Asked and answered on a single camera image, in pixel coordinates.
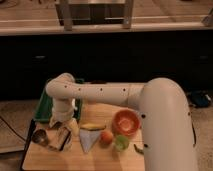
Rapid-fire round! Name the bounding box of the shiny metal cup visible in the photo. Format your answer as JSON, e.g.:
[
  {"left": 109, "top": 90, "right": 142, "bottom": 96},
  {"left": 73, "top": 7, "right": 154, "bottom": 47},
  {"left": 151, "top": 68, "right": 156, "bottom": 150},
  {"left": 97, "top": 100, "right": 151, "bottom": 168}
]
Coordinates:
[{"left": 32, "top": 129, "right": 49, "bottom": 146}]

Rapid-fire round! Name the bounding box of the black cable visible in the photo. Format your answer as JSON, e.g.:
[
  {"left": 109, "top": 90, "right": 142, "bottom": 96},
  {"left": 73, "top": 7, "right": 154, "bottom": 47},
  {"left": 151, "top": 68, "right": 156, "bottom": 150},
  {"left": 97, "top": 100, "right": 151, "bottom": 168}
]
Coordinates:
[{"left": 0, "top": 115, "right": 27, "bottom": 143}]

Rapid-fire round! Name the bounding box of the small green cup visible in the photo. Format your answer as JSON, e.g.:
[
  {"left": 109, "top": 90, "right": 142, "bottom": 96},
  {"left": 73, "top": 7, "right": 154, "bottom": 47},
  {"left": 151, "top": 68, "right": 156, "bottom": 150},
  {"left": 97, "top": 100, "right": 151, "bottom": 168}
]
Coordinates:
[{"left": 114, "top": 135, "right": 129, "bottom": 151}]

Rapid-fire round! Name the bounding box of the green plastic tray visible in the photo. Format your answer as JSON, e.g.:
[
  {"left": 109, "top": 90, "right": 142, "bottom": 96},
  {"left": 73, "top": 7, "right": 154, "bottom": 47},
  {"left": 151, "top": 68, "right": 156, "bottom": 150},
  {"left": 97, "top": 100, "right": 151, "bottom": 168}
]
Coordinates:
[{"left": 34, "top": 88, "right": 82, "bottom": 123}]

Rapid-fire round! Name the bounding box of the orange peach fruit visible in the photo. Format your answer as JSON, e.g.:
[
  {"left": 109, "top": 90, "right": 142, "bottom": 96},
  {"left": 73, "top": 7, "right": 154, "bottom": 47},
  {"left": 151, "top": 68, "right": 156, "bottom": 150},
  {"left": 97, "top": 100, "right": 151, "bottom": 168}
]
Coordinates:
[{"left": 100, "top": 130, "right": 114, "bottom": 145}]

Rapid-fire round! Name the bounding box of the orange plastic bowl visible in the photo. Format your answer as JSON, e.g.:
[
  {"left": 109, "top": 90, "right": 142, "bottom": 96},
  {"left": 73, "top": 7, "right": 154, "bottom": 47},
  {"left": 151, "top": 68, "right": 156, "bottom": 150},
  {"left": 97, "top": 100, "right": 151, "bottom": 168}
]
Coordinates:
[{"left": 112, "top": 109, "right": 141, "bottom": 137}]

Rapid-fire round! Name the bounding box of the wooden chair frame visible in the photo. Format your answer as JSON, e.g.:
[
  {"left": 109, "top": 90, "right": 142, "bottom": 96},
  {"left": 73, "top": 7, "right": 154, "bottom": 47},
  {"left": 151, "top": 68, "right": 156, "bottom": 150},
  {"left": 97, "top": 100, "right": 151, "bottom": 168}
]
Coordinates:
[{"left": 55, "top": 0, "right": 134, "bottom": 31}]

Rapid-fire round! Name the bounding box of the green chili pepper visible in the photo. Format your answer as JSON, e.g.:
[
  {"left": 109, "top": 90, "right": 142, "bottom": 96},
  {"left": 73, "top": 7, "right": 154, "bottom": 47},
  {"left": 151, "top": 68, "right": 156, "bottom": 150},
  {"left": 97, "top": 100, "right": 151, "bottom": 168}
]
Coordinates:
[{"left": 134, "top": 144, "right": 144, "bottom": 155}]

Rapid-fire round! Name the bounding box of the yellow banana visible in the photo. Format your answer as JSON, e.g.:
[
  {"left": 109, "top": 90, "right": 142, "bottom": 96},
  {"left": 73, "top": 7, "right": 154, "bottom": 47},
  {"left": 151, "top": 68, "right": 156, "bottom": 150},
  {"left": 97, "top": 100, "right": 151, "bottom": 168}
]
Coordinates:
[{"left": 80, "top": 123, "right": 106, "bottom": 131}]

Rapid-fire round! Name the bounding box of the white paper cup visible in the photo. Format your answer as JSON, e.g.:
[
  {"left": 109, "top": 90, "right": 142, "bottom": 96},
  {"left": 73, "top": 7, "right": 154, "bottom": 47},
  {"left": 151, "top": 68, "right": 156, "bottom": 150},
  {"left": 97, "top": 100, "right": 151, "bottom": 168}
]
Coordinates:
[{"left": 79, "top": 129, "right": 100, "bottom": 153}]

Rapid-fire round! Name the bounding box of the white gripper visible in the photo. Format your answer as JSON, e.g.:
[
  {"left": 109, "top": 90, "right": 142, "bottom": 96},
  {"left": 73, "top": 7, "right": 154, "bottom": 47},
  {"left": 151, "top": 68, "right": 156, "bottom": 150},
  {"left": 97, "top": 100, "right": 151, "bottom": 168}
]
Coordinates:
[{"left": 49, "top": 99, "right": 79, "bottom": 150}]

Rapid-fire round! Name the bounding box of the dark blue object on floor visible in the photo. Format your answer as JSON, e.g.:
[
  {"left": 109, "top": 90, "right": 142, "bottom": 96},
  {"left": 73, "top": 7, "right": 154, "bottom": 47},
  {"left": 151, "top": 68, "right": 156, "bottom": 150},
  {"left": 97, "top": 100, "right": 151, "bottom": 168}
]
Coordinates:
[{"left": 189, "top": 92, "right": 212, "bottom": 108}]

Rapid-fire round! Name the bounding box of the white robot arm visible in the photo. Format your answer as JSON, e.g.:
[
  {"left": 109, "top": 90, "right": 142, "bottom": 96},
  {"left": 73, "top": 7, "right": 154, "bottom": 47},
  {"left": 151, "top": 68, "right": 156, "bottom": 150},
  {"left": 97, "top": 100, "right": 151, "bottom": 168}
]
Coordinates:
[{"left": 45, "top": 73, "right": 198, "bottom": 171}]

